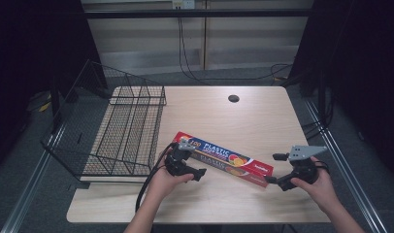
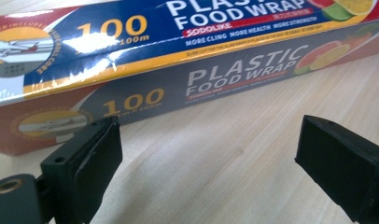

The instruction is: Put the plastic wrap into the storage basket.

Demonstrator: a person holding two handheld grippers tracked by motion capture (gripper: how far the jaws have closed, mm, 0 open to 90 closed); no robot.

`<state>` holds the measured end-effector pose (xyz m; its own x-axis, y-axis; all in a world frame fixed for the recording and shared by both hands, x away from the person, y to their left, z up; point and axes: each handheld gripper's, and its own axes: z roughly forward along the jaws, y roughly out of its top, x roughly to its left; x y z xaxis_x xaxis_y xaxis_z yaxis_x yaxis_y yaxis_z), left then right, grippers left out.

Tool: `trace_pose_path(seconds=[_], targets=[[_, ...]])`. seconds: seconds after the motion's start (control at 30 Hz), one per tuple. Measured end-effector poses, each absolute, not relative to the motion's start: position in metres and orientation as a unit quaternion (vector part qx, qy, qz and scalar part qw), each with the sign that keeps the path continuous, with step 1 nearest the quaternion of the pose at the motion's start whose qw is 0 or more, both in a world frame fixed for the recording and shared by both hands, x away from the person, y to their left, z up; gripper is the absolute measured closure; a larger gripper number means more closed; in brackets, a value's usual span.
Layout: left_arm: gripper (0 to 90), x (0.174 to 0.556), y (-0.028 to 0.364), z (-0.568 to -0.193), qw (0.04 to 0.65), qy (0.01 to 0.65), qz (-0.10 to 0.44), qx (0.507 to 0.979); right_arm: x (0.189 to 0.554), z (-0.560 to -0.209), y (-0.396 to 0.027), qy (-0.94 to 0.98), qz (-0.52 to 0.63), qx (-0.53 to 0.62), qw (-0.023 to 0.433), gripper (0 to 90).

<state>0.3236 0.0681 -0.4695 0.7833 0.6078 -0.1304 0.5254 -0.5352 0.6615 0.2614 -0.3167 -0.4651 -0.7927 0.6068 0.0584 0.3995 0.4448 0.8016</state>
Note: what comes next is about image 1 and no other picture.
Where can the red blue plastic wrap box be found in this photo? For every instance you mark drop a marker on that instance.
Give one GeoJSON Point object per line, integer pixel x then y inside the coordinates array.
{"type": "Point", "coordinates": [224, 157]}

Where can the black stand post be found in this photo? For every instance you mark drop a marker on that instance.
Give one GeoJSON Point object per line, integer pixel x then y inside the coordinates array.
{"type": "Point", "coordinates": [55, 103]}

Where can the metal floor rail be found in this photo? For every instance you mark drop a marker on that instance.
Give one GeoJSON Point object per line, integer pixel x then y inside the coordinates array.
{"type": "Point", "coordinates": [344, 161]}
{"type": "Point", "coordinates": [30, 187]}

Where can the black table grommet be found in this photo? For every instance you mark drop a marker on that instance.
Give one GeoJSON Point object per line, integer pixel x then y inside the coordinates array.
{"type": "Point", "coordinates": [233, 98]}

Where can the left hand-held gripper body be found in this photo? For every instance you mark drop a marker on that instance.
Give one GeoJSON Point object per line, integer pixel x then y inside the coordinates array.
{"type": "Point", "coordinates": [177, 161]}

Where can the black horizontal bar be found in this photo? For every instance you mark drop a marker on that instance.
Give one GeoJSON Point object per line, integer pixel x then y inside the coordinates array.
{"type": "Point", "coordinates": [198, 13]}

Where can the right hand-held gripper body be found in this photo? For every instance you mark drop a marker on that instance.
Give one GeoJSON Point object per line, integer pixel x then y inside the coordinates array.
{"type": "Point", "coordinates": [303, 168]}

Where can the person's right hand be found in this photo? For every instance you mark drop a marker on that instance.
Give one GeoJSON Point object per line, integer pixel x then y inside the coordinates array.
{"type": "Point", "coordinates": [321, 191]}

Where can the person's left hand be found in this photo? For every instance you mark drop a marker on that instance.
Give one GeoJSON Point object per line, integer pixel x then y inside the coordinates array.
{"type": "Point", "coordinates": [162, 184]}

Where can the black curtain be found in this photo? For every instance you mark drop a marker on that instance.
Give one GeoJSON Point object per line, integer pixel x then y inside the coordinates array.
{"type": "Point", "coordinates": [30, 48]}
{"type": "Point", "coordinates": [363, 64]}

